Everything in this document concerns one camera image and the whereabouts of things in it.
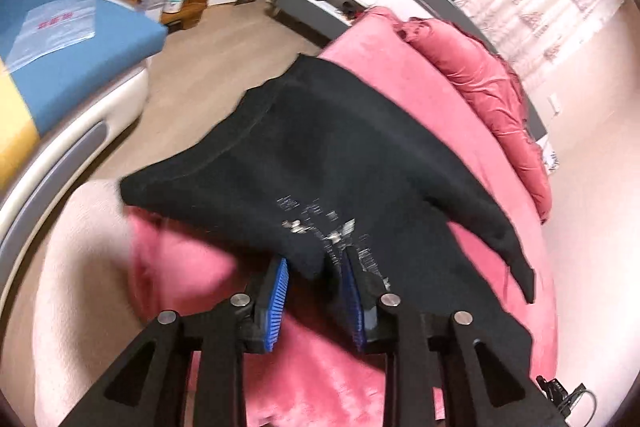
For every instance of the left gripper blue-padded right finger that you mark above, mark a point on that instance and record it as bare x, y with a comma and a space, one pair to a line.
425, 352

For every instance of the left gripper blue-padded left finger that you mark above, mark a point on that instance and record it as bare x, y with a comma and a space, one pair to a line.
195, 361

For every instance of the black pants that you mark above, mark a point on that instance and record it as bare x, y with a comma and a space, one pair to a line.
316, 161

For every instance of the pink bed blanket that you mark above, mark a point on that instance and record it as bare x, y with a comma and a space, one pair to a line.
314, 377

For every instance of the pink rolled duvet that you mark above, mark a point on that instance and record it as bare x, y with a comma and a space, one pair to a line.
492, 89

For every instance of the blue yellow sofa cushion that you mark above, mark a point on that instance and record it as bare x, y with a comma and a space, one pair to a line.
38, 96

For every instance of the clear plastic bag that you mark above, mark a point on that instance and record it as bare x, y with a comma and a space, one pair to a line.
51, 27

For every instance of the grey bed headboard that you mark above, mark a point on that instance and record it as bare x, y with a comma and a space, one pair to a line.
449, 11

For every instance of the white grey nightstand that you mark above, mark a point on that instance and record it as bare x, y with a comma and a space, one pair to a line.
329, 18

